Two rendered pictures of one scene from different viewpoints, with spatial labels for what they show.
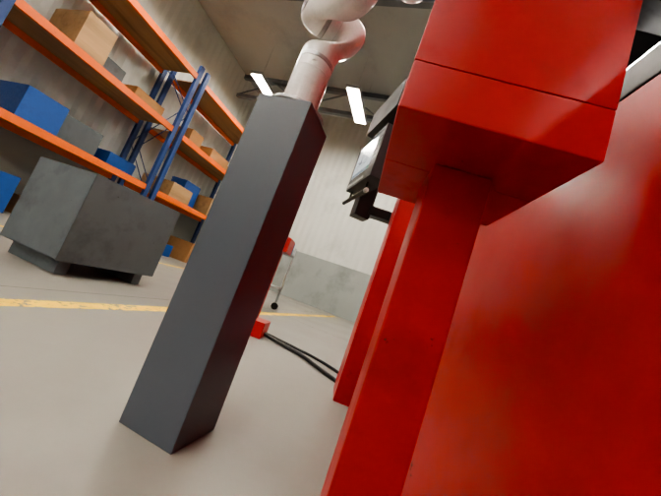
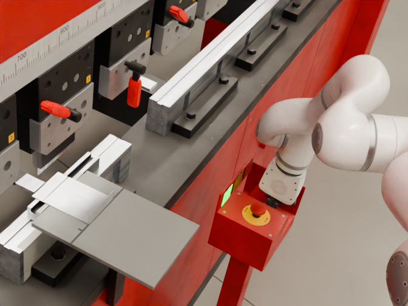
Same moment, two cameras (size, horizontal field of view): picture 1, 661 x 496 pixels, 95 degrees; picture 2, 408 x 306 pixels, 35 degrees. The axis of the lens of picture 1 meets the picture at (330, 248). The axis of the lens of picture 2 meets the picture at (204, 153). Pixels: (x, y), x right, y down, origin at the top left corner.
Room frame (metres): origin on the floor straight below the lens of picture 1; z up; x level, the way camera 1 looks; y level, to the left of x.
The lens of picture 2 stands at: (1.54, 0.03, 1.91)
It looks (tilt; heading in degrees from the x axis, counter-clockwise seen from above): 40 degrees down; 194
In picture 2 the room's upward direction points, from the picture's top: 12 degrees clockwise
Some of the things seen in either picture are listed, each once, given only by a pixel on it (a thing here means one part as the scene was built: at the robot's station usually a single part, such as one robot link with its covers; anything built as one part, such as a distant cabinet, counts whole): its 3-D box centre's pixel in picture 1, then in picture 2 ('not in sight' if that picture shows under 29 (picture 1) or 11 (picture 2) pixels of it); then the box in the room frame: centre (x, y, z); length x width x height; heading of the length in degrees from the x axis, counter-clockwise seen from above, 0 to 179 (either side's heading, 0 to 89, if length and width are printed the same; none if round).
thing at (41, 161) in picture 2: not in sight; (54, 141); (0.74, -0.45, 1.13); 0.10 x 0.02 x 0.10; 175
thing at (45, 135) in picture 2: not in sight; (47, 90); (0.77, -0.45, 1.26); 0.15 x 0.09 x 0.17; 175
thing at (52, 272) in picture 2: not in sight; (87, 229); (0.71, -0.39, 0.89); 0.30 x 0.05 x 0.03; 175
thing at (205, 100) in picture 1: (195, 180); not in sight; (7.30, 3.69, 1.95); 2.70 x 0.98 x 3.90; 163
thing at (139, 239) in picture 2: not in sight; (117, 225); (0.75, -0.30, 1.00); 0.26 x 0.18 x 0.01; 85
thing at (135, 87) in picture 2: not in sight; (132, 84); (0.59, -0.37, 1.20); 0.04 x 0.02 x 0.10; 85
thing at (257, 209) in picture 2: not in sight; (257, 212); (0.36, -0.10, 0.79); 0.04 x 0.04 x 0.04
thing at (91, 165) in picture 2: not in sight; (65, 186); (0.70, -0.45, 0.98); 0.20 x 0.03 x 0.03; 175
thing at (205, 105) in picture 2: not in sight; (206, 103); (0.14, -0.34, 0.89); 0.30 x 0.05 x 0.03; 175
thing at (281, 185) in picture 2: not in sight; (284, 177); (0.27, -0.07, 0.85); 0.10 x 0.07 x 0.11; 83
